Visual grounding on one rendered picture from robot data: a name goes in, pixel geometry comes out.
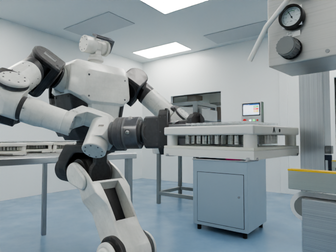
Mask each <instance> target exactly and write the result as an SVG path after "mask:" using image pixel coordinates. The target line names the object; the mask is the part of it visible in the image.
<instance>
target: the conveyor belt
mask: <svg viewBox="0 0 336 252"><path fill-rule="evenodd" d="M299 197H312V198H320V199H328V200H336V194H331V193H323V192H314V191H306V190H302V191H300V192H297V193H296V194H294V195H293V196H292V198H291V200H290V208H291V211H292V212H293V214H294V215H295V216H296V217H297V218H298V219H300V220H302V216H301V215H299V214H298V213H297V212H296V210H295V207H294V203H295V201H296V200H297V199H298V198H299Z"/></svg>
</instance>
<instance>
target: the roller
mask: <svg viewBox="0 0 336 252"><path fill-rule="evenodd" d="M305 197H308V196H301V197H299V198H298V199H297V200H296V201H295V202H294V209H295V211H296V212H297V213H298V214H299V215H300V216H302V199H303V198H305Z"/></svg>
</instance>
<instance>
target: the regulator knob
mask: <svg viewBox="0 0 336 252"><path fill-rule="evenodd" d="M300 35H301V30H295V31H291V32H287V33H286V36H284V37H282V38H280V40H279V41H278V43H277V44H276V52H278V54H279V55H280V56H282V57H283V58H285V59H287V60H292V59H295V58H296V57H298V56H299V55H300V53H301V51H302V43H301V42H300V41H299V40H298V39H297V38H294V37H297V36H300Z"/></svg>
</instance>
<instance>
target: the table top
mask: <svg viewBox="0 0 336 252"><path fill-rule="evenodd" d="M60 154H61V152H36V153H26V155H0V167H2V166H19V165H36V164H53V163H57V161H58V160H59V156H60ZM136 158H137V153H128V152H111V153H109V154H108V155H107V159H108V160H121V159H136Z"/></svg>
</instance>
